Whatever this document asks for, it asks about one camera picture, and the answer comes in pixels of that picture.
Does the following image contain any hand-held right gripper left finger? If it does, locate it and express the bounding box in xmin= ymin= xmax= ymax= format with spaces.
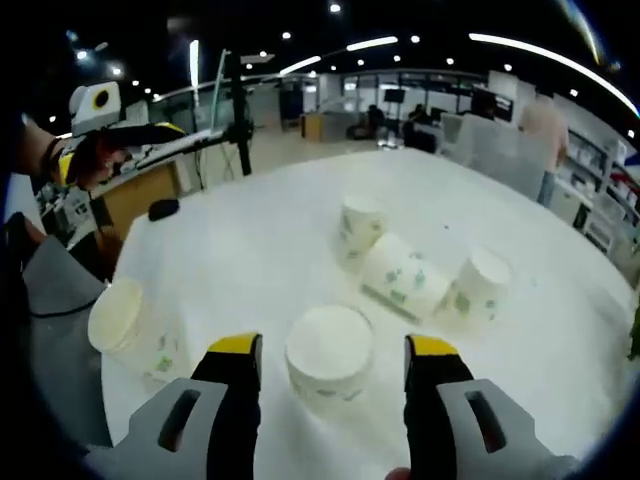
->
xmin=82 ymin=332 xmax=264 ymax=480

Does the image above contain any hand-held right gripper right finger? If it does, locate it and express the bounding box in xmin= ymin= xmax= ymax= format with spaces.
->
xmin=403 ymin=333 xmax=584 ymax=480

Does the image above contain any white paper cup green print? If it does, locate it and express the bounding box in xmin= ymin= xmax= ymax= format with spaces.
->
xmin=434 ymin=245 xmax=514 ymax=334
xmin=359 ymin=232 xmax=454 ymax=321
xmin=284 ymin=304 xmax=375 ymax=421
xmin=338 ymin=193 xmax=389 ymax=274
xmin=87 ymin=277 xmax=194 ymax=399

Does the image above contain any brown wooden cabinet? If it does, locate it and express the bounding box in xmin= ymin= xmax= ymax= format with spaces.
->
xmin=89 ymin=159 xmax=181 ymax=246

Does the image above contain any small black device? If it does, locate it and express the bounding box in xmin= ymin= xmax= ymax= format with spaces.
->
xmin=147 ymin=198 xmax=180 ymax=222

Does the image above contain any white ceiling light strip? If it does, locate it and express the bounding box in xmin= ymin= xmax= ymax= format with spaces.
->
xmin=188 ymin=39 xmax=200 ymax=94

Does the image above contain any black tripod stand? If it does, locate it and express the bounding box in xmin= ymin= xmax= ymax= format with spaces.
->
xmin=219 ymin=48 xmax=255 ymax=177

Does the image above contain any person's dark clothing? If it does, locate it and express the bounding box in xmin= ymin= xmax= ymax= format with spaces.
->
xmin=0 ymin=209 xmax=46 ymax=381

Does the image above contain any grey office chair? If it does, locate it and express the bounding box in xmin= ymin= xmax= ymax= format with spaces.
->
xmin=22 ymin=238 xmax=114 ymax=451

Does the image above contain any white table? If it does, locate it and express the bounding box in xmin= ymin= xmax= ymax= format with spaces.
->
xmin=99 ymin=148 xmax=636 ymax=480

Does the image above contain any small wooden cabinet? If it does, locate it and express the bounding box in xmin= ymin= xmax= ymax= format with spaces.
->
xmin=301 ymin=113 xmax=325 ymax=140

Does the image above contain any green potted plant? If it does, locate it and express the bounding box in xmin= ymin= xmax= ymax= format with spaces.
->
xmin=627 ymin=303 xmax=640 ymax=362

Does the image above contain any white shelf unit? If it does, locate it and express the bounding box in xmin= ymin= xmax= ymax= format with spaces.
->
xmin=554 ymin=129 xmax=640 ymax=251

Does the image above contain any grey chair back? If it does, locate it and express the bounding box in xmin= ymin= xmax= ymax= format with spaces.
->
xmin=452 ymin=113 xmax=547 ymax=197

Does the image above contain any curved ceiling light strip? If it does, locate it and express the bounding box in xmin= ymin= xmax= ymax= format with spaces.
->
xmin=468 ymin=32 xmax=640 ymax=117

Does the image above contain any black cable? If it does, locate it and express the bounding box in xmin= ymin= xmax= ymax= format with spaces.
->
xmin=29 ymin=294 xmax=99 ymax=319

